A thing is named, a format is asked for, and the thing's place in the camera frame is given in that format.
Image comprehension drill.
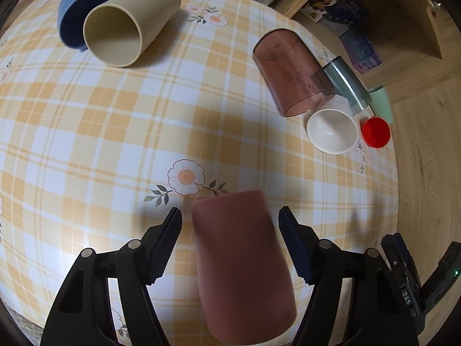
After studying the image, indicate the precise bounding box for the pink speckled cup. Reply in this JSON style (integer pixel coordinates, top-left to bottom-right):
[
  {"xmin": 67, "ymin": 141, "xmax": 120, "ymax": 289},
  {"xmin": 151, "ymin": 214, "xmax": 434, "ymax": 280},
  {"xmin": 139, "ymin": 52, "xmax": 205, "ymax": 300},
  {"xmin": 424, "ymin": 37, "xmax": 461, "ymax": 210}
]
[{"xmin": 191, "ymin": 190, "xmax": 297, "ymax": 345}]

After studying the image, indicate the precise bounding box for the red plastic cup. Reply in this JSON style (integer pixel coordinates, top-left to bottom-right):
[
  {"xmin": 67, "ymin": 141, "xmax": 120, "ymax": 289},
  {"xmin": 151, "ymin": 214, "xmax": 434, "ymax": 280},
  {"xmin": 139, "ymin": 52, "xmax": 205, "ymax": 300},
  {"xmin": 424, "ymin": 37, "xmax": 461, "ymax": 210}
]
[{"xmin": 360, "ymin": 116, "xmax": 391, "ymax": 149}]

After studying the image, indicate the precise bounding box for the white cup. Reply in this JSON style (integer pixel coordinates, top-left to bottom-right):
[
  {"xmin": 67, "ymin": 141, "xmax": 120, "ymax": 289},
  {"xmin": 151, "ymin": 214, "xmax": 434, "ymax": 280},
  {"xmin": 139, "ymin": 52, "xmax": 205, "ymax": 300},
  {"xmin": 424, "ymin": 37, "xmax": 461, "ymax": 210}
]
[{"xmin": 306, "ymin": 109, "xmax": 359, "ymax": 155}]

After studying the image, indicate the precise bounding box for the mint green cup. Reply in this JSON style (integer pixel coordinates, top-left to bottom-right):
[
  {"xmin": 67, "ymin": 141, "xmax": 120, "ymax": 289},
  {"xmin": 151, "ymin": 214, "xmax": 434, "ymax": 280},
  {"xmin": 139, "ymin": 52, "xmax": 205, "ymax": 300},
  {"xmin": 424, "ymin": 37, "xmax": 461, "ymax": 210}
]
[{"xmin": 367, "ymin": 85, "xmax": 393, "ymax": 124}]

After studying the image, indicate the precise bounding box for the translucent teal cup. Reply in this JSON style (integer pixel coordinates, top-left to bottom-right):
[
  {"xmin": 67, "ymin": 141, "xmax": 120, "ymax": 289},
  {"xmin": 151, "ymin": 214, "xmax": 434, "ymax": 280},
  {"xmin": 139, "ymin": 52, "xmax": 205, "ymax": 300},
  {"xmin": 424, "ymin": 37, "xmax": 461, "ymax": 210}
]
[{"xmin": 324, "ymin": 56, "xmax": 371, "ymax": 115}]

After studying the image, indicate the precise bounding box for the translucent brown cup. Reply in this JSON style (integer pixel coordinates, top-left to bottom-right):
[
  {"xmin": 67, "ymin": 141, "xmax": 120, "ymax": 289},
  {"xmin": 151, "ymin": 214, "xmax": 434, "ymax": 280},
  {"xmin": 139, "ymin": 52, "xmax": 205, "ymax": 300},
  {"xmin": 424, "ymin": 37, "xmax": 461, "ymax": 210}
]
[{"xmin": 253, "ymin": 28, "xmax": 336, "ymax": 117}]

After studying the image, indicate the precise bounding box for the beige cup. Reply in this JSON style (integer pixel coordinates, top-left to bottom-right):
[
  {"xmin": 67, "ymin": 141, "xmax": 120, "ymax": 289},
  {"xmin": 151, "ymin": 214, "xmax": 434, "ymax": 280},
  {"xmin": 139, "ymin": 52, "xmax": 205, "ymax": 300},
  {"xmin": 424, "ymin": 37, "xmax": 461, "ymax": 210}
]
[{"xmin": 83, "ymin": 0, "xmax": 181, "ymax": 67}]

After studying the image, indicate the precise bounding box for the blue cup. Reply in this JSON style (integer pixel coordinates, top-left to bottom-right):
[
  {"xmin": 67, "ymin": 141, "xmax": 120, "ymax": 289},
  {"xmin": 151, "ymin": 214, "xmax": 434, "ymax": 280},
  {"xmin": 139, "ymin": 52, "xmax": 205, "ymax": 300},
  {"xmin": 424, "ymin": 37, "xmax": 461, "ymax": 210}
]
[{"xmin": 57, "ymin": 0, "xmax": 109, "ymax": 51}]

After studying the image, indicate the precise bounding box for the yellow plaid floral tablecloth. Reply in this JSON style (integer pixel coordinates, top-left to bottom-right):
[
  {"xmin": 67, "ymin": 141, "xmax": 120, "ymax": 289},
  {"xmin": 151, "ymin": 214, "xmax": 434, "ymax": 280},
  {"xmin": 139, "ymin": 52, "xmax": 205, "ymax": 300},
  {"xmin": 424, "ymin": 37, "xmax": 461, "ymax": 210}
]
[{"xmin": 1, "ymin": 0, "xmax": 398, "ymax": 345}]

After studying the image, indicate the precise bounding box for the purple small box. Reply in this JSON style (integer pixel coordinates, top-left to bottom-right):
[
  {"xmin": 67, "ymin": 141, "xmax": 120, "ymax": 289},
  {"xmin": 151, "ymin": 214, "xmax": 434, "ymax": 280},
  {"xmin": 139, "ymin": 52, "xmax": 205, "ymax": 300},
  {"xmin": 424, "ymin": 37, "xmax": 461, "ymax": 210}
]
[{"xmin": 340, "ymin": 30, "xmax": 382, "ymax": 74}]

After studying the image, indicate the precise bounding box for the wooden shelf unit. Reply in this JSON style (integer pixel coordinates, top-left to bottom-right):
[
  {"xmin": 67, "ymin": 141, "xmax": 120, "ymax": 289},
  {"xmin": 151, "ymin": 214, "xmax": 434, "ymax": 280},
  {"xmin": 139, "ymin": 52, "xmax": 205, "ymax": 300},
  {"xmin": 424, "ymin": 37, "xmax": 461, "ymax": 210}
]
[{"xmin": 271, "ymin": 0, "xmax": 442, "ymax": 74}]

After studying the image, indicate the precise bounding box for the black and white biscuit box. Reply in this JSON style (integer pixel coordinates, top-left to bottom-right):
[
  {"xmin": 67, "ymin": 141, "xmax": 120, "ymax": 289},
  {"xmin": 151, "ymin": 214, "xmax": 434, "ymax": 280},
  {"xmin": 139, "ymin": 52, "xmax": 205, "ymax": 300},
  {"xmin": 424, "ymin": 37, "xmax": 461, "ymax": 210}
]
[{"xmin": 300, "ymin": 0, "xmax": 340, "ymax": 23}]

